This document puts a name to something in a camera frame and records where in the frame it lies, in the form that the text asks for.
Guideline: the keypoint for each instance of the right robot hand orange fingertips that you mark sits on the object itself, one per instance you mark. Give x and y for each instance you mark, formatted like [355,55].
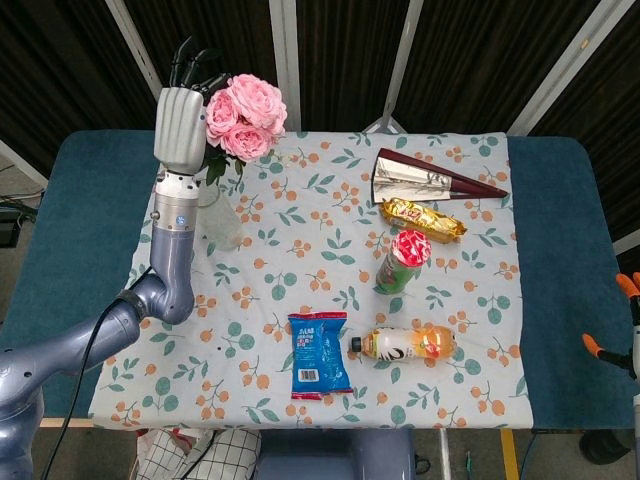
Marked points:
[631,357]

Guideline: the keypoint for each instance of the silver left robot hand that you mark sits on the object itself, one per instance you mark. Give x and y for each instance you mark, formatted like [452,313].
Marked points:
[179,127]

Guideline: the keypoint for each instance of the pink rose bouquet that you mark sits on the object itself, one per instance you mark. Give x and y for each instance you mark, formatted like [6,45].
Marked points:
[247,112]

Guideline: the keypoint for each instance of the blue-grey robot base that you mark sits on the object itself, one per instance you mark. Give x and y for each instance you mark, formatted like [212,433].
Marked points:
[335,457]

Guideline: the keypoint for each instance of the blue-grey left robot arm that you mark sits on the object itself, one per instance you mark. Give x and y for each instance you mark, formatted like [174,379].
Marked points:
[170,260]

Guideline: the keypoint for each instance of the clear textured glass vase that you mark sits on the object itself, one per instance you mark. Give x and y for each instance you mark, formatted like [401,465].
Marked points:
[226,227]

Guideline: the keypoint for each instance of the teal table cover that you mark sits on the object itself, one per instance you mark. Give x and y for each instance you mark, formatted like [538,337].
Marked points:
[90,210]

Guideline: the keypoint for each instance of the floral print tablecloth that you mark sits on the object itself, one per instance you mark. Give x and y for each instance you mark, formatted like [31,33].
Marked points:
[310,240]

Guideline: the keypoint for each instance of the orange juice bottle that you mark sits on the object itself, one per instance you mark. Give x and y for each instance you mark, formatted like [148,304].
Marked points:
[405,345]

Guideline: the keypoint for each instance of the dark red folding fan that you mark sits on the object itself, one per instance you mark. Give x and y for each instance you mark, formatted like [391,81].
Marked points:
[415,175]

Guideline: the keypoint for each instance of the green Pringles can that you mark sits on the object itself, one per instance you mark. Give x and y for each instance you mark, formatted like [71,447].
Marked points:
[400,270]

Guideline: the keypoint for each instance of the gold foil snack package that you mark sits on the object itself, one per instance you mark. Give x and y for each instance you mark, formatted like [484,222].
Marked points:
[425,220]

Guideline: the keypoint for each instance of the blue snack bag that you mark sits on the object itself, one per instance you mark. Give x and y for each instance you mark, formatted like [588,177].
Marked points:
[320,357]

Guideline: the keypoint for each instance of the white checkered bag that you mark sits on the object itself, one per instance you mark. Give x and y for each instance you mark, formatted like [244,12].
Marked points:
[200,457]

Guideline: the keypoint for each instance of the white frame pole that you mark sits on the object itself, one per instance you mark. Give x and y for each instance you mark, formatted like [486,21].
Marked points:
[555,70]
[135,45]
[402,60]
[285,50]

